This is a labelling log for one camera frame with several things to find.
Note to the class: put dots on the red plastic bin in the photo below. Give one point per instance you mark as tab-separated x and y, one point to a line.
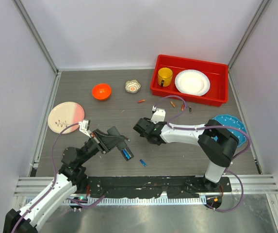
217	74

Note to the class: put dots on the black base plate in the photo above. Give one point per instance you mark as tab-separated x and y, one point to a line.
147	187

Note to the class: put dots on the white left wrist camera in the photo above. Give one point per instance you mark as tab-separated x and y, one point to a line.
84	126

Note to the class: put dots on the orange bowl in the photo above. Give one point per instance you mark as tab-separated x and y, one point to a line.
101	91

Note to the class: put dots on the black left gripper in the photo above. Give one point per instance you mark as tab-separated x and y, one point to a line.
105	143

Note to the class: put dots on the small floral bowl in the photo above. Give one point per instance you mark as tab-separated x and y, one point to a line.
132	86

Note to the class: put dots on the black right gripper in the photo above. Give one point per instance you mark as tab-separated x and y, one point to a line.
148	120

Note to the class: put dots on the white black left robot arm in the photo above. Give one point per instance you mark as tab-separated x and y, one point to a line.
66	181

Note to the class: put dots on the yellow mug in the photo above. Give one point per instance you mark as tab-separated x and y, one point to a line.
165	76

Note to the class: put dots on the white paper plate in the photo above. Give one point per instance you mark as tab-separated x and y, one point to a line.
192	82

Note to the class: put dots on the blue battery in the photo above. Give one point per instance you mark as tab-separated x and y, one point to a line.
126	154
143	163

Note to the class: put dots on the pink cream plate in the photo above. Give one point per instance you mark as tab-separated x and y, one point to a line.
65	114

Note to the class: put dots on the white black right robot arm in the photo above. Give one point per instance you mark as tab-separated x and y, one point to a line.
217	142

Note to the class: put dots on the blue polka dot plate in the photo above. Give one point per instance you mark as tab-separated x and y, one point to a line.
229	120

